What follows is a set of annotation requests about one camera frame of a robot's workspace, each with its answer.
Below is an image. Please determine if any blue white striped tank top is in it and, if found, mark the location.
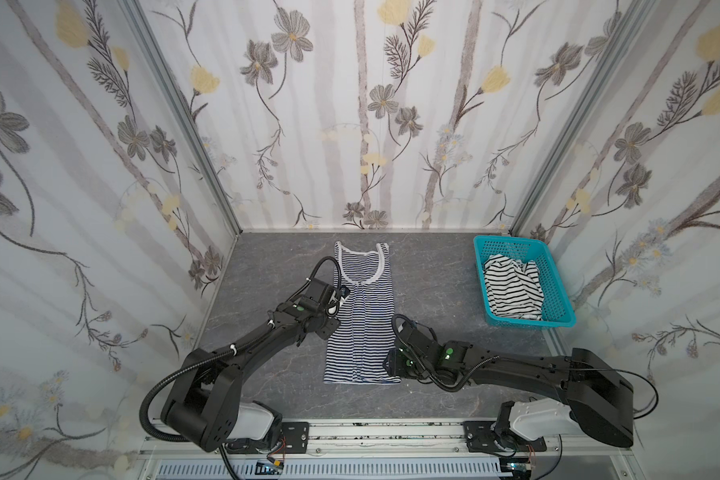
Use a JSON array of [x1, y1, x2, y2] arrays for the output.
[[323, 242, 400, 385]]

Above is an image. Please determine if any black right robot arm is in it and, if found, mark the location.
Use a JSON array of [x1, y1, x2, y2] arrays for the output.
[[384, 314, 660, 448]]

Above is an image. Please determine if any teal plastic basket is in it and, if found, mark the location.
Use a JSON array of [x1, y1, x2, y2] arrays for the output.
[[473, 236, 576, 329]]

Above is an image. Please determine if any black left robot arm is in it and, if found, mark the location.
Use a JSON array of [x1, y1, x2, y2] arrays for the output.
[[139, 256, 349, 452]]

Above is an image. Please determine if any aluminium mounting rail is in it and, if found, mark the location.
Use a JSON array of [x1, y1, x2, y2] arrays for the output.
[[137, 416, 637, 463]]

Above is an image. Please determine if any black white striped tank top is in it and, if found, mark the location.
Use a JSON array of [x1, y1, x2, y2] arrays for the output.
[[483, 255, 544, 321]]

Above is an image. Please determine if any white slotted cable duct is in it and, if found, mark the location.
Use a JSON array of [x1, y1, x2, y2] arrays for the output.
[[151, 457, 512, 479]]

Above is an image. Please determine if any black corrugated cable hose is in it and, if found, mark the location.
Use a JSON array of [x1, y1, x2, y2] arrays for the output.
[[139, 347, 235, 444]]

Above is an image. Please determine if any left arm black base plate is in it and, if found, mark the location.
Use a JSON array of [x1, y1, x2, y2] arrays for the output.
[[271, 422, 310, 455]]

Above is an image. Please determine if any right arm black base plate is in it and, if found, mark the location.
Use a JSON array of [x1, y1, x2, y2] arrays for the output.
[[462, 421, 547, 456]]

